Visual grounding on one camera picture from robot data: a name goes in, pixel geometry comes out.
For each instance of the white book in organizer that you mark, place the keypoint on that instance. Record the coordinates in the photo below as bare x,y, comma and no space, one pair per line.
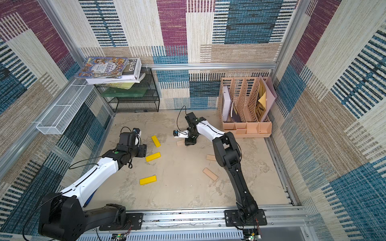
226,103

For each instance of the wooden block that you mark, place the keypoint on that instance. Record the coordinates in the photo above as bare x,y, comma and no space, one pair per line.
210,174
180,143
211,157

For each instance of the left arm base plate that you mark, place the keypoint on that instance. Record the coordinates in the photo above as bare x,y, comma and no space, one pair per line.
132,221

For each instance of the black wire shelf rack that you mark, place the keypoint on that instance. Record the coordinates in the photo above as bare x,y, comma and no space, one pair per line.
140,97

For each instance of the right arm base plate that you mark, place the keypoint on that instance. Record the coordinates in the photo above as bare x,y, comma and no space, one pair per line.
234,218

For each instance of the pink desk file organizer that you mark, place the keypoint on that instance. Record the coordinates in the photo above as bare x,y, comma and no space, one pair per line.
242,120

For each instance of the white wire mesh basket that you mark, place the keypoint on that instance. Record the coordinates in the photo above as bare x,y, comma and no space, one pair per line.
58,118

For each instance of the yellow block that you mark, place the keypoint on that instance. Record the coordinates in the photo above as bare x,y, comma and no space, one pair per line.
153,157
148,180
156,141

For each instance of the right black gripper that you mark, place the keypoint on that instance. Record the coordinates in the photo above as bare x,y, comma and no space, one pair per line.
190,139

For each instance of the colourful picture book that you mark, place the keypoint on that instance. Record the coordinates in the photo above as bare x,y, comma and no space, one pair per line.
103,67

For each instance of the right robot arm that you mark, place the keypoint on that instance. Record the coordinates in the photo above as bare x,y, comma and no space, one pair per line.
228,155

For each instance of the green folder on shelf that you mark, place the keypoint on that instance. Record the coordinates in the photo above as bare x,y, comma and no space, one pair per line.
119,92

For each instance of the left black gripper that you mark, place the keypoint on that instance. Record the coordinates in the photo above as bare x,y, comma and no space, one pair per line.
142,148

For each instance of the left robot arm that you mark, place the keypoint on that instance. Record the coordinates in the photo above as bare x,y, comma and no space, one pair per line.
62,216

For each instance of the black folio book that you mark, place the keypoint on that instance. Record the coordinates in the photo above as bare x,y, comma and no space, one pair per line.
131,74

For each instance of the yellow black paper in organizer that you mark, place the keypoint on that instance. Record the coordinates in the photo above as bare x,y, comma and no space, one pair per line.
260,107

